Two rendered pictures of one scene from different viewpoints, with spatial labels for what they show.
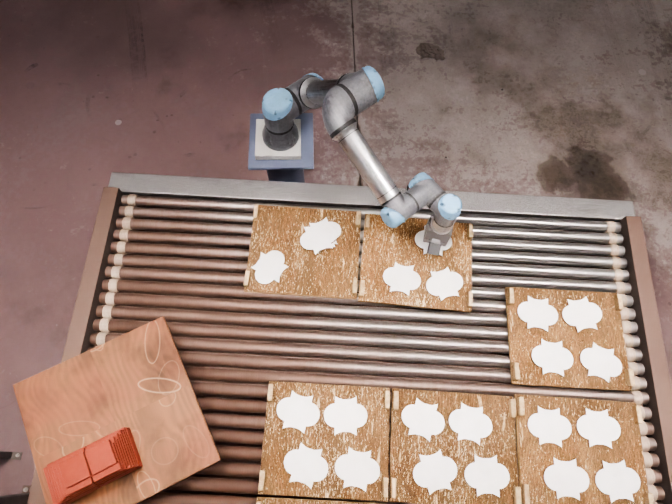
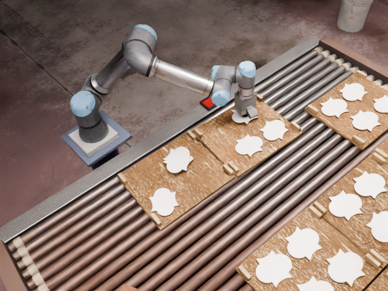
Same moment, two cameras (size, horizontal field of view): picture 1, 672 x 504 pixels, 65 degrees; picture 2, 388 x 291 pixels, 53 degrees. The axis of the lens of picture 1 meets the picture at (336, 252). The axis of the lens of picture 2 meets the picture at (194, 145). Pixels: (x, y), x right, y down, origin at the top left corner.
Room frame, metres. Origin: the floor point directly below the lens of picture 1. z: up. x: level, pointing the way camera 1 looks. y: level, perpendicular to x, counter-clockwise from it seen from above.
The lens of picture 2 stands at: (-0.16, 0.62, 2.36)
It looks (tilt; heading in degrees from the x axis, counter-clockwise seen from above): 50 degrees down; 325
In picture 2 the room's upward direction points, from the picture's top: 5 degrees counter-clockwise
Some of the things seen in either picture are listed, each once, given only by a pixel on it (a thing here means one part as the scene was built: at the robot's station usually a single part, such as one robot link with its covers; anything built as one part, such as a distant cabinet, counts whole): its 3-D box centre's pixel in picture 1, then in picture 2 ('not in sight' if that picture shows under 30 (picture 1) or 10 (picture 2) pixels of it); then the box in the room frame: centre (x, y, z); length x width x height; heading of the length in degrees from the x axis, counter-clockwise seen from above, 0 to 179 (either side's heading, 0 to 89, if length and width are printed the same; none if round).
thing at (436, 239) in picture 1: (436, 235); (247, 103); (0.76, -0.35, 1.05); 0.12 x 0.09 x 0.16; 170
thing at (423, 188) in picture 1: (423, 192); (223, 76); (0.84, -0.28, 1.21); 0.11 x 0.11 x 0.08; 43
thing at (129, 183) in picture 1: (371, 199); (185, 125); (0.97, -0.13, 0.89); 2.08 x 0.09 x 0.06; 90
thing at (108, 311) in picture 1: (367, 326); (256, 187); (0.45, -0.13, 0.90); 1.95 x 0.05 x 0.05; 90
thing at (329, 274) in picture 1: (304, 250); (175, 176); (0.72, 0.12, 0.93); 0.41 x 0.35 x 0.02; 89
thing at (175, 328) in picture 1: (367, 339); (264, 195); (0.40, -0.13, 0.90); 1.95 x 0.05 x 0.05; 90
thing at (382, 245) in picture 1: (416, 261); (246, 132); (0.70, -0.30, 0.93); 0.41 x 0.35 x 0.02; 87
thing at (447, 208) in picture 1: (447, 209); (246, 74); (0.78, -0.36, 1.21); 0.09 x 0.08 x 0.11; 43
